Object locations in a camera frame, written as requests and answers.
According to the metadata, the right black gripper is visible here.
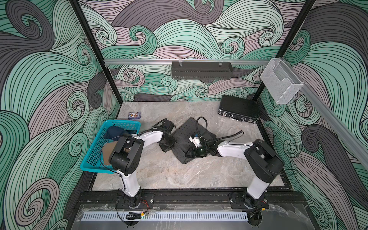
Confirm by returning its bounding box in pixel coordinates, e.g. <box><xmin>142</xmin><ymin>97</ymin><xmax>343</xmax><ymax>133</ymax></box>
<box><xmin>183</xmin><ymin>145</ymin><xmax>209</xmax><ymax>159</ymax></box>

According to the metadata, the aluminium right rail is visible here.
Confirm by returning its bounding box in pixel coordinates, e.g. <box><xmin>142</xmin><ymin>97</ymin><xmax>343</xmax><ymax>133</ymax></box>
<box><xmin>284</xmin><ymin>61</ymin><xmax>368</xmax><ymax>168</ymax></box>

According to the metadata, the clear plastic wall bin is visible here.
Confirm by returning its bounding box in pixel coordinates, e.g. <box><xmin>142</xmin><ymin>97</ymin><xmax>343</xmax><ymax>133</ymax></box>
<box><xmin>261</xmin><ymin>58</ymin><xmax>304</xmax><ymax>104</ymax></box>

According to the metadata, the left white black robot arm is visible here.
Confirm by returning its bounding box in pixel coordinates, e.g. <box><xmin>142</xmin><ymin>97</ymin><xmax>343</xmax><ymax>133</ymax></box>
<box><xmin>104</xmin><ymin>118</ymin><xmax>175</xmax><ymax>208</ymax></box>

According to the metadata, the aluminium rail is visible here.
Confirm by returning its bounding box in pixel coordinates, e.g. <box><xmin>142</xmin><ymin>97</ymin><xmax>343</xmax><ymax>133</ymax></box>
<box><xmin>104</xmin><ymin>58</ymin><xmax>269</xmax><ymax>66</ymax></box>
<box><xmin>284</xmin><ymin>61</ymin><xmax>368</xmax><ymax>168</ymax></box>

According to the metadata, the small playing card box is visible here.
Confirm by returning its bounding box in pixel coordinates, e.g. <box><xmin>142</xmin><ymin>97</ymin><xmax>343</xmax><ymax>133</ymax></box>
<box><xmin>128</xmin><ymin>112</ymin><xmax>141</xmax><ymax>120</ymax></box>

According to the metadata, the blue denim skirt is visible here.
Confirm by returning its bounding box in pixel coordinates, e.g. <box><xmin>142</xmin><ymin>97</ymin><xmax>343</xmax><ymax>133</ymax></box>
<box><xmin>104</xmin><ymin>126</ymin><xmax>131</xmax><ymax>141</ymax></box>

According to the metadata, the black right corner post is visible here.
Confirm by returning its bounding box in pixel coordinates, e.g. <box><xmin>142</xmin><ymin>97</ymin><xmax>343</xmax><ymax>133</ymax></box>
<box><xmin>252</xmin><ymin>0</ymin><xmax>316</xmax><ymax>102</ymax></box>

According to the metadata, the black perforated wall shelf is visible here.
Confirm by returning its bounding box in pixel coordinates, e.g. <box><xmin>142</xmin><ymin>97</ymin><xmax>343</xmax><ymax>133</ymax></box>
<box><xmin>171</xmin><ymin>62</ymin><xmax>234</xmax><ymax>81</ymax></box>

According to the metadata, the black left corner post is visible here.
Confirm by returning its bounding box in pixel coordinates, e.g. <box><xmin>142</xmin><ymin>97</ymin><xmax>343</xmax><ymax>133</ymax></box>
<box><xmin>69</xmin><ymin>0</ymin><xmax>123</xmax><ymax>107</ymax></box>

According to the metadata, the white slotted cable duct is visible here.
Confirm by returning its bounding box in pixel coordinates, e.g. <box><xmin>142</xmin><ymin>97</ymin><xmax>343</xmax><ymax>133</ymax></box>
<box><xmin>81</xmin><ymin>211</ymin><xmax>248</xmax><ymax>222</ymax></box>

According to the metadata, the grey dotted skirt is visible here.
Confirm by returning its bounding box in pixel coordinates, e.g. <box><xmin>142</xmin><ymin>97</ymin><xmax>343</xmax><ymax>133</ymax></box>
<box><xmin>172</xmin><ymin>117</ymin><xmax>209</xmax><ymax>164</ymax></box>

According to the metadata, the aluminium back rail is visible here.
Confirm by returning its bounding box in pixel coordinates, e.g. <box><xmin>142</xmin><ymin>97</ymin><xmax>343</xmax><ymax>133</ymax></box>
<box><xmin>104</xmin><ymin>58</ymin><xmax>269</xmax><ymax>66</ymax></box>

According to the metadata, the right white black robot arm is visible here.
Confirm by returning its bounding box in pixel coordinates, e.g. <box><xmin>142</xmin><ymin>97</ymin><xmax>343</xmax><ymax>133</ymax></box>
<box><xmin>186</xmin><ymin>117</ymin><xmax>285</xmax><ymax>210</ymax></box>

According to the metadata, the teal plastic basket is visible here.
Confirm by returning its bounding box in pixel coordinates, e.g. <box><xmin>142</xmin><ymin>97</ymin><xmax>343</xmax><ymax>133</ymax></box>
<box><xmin>80</xmin><ymin>120</ymin><xmax>141</xmax><ymax>174</ymax></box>

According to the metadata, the black hard case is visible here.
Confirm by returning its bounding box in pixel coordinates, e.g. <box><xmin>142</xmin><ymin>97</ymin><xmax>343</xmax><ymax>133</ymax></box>
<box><xmin>218</xmin><ymin>95</ymin><xmax>259</xmax><ymax>124</ymax></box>

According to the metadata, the black corner post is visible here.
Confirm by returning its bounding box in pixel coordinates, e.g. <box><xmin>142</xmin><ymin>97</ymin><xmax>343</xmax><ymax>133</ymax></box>
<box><xmin>69</xmin><ymin>0</ymin><xmax>123</xmax><ymax>107</ymax></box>
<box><xmin>252</xmin><ymin>0</ymin><xmax>316</xmax><ymax>102</ymax></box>

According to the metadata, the tan brown skirt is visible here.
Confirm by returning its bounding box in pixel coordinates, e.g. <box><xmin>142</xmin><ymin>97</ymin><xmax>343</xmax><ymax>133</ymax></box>
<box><xmin>102</xmin><ymin>141</ymin><xmax>117</xmax><ymax>166</ymax></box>

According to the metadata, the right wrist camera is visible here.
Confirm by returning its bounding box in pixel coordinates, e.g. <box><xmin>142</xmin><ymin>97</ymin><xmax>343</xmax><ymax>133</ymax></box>
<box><xmin>189</xmin><ymin>131</ymin><xmax>217</xmax><ymax>148</ymax></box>

